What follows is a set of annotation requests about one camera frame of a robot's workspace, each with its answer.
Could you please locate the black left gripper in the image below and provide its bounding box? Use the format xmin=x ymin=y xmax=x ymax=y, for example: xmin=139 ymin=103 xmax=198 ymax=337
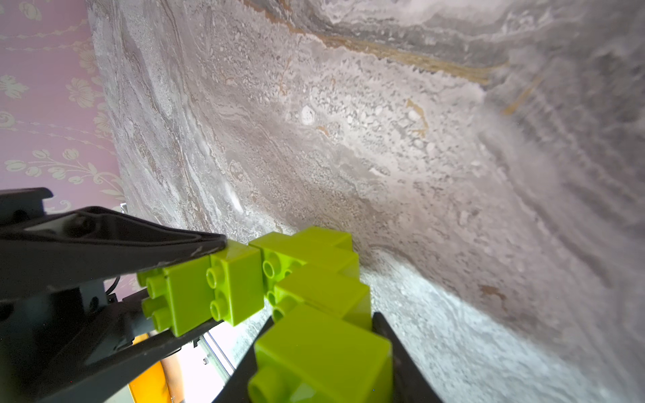
xmin=1 ymin=188 xmax=227 ymax=402

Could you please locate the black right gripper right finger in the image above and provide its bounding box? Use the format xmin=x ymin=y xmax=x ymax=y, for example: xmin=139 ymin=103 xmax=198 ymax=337
xmin=372 ymin=312 xmax=443 ymax=403

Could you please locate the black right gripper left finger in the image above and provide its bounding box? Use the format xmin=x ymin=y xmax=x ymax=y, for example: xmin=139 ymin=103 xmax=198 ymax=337
xmin=213 ymin=318 xmax=274 ymax=403

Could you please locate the long green lego brick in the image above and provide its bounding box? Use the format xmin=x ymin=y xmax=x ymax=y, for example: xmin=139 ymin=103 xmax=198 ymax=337
xmin=250 ymin=227 xmax=372 ymax=331

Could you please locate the orange snack bag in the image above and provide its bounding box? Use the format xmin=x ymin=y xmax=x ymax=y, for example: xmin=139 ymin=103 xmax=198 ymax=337
xmin=129 ymin=362 xmax=172 ymax=403

